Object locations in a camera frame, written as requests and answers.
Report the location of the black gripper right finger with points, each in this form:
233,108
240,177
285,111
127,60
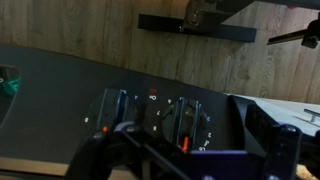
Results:
283,153

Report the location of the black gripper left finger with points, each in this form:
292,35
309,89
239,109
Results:
96,153

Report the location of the black stove knob orange mark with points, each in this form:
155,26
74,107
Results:
113,106
185,120

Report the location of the black stove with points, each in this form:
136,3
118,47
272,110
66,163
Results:
50,116

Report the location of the black tripod leg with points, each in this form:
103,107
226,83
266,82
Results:
310,33

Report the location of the black metal stand foot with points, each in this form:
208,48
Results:
216,31

